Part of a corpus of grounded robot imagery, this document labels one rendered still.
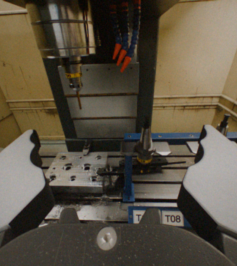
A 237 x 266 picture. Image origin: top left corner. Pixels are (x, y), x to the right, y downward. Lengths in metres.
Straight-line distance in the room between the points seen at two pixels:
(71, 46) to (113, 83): 0.54
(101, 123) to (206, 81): 0.96
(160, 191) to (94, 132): 0.62
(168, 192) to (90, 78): 0.75
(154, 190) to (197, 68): 1.05
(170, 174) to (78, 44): 0.72
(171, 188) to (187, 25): 1.12
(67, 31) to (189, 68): 1.13
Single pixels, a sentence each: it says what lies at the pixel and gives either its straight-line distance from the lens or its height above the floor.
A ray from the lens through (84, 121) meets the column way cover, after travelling 1.06.
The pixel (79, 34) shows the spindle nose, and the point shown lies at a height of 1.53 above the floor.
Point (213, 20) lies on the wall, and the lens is 1.44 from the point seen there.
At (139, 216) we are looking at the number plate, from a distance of 0.64.
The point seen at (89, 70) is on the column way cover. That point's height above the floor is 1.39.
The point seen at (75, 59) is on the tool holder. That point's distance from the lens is 0.47.
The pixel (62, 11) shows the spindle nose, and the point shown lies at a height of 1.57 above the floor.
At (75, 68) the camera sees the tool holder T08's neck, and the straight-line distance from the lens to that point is 0.48.
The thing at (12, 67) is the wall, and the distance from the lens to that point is 1.62.
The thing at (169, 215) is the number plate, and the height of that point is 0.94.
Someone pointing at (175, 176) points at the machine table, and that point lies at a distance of 0.84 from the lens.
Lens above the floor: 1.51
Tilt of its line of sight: 32 degrees down
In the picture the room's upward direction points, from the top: 3 degrees counter-clockwise
